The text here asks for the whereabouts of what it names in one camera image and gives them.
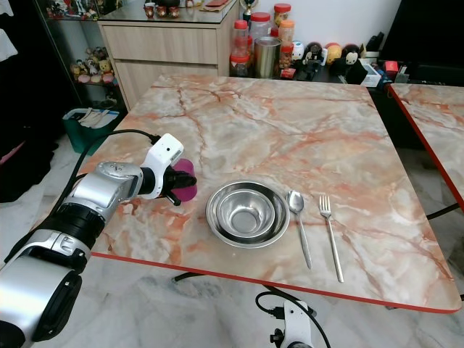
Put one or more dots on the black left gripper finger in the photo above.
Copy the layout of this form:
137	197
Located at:
181	175
180	198

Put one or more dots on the magenta plastic cup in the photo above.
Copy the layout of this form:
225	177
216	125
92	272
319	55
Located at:
189	187

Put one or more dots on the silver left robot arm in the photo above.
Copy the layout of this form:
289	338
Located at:
109	190

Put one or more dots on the small steel bowl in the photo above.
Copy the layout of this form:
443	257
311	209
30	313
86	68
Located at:
245	210

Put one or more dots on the green storage bin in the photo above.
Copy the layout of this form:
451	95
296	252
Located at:
87	134

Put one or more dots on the large steel dish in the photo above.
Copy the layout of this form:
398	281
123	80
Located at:
283	221

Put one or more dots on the steel spoon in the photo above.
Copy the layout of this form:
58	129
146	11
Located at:
295	202

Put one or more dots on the wooden drawer cabinet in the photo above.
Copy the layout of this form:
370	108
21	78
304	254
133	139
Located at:
159	45

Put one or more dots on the steel canister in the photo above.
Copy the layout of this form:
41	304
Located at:
267	58

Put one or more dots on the steel fork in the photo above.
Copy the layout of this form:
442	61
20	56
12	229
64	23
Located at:
325	206

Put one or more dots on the black hanging clothes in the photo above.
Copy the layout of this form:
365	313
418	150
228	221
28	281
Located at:
22	123

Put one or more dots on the white plush toy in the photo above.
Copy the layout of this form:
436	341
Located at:
297	51

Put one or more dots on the glass display shelf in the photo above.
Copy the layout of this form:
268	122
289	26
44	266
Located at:
80	36

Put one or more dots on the black round plush toy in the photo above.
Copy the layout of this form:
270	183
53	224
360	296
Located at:
314	54

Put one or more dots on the small trophy cup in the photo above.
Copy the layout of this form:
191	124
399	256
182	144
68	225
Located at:
247	7

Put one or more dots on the yellow plush toy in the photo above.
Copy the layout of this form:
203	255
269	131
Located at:
333	52

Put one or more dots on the black mouse plush toy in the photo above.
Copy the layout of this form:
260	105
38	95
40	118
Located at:
348	59

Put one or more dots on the black television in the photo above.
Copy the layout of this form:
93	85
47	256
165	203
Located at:
424	30

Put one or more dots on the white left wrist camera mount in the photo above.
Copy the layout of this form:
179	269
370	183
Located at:
163	156

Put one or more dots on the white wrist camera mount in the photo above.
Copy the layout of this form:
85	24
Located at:
297	330
163	156

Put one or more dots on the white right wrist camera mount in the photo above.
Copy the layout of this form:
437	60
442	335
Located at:
297	330

